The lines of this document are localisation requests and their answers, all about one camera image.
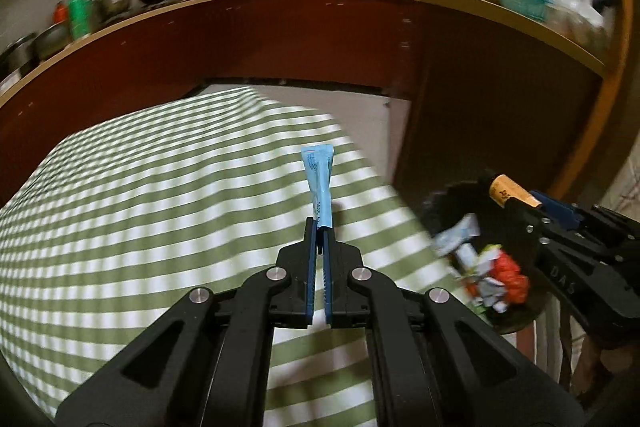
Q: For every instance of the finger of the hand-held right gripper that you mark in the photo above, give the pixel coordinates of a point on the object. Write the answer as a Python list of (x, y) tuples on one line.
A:
[(537, 232), (557, 209)]

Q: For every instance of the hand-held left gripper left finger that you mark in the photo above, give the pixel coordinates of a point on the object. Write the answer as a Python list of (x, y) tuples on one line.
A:
[(311, 257)]

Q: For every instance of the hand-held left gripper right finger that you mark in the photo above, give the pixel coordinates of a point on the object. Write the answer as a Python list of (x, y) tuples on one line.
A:
[(327, 277)]

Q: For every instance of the dark bottle green label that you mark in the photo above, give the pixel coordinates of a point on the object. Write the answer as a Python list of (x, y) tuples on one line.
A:
[(510, 193)]

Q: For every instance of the red plastic bag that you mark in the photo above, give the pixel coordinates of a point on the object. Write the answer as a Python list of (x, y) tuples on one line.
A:
[(510, 274)]

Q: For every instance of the light blue sachet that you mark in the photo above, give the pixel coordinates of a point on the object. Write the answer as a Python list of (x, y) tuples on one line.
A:
[(317, 187)]

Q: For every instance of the white blue packet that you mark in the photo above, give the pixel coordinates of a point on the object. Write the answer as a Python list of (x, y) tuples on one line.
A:
[(457, 234)]

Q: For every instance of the white foil pouch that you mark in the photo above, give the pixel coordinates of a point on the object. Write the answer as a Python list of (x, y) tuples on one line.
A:
[(487, 294)]

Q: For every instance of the black trash bin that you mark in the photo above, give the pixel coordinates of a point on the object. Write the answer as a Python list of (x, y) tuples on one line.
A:
[(450, 204)]

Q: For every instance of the person's right forearm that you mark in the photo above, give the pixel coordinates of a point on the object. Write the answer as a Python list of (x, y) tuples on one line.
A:
[(595, 369)]

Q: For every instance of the dark red kitchen cabinets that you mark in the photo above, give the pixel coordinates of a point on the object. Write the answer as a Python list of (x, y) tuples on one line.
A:
[(300, 42)]

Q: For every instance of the green thermos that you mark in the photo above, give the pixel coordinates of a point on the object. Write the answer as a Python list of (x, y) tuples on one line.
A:
[(79, 14)]

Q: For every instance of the dark metal basin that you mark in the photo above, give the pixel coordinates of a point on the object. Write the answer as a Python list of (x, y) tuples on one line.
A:
[(52, 39)]

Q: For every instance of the red thermos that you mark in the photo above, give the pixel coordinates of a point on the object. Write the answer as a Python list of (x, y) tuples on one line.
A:
[(61, 13)]

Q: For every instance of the dark cooking pot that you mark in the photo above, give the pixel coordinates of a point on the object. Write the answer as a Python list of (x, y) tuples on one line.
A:
[(17, 54)]

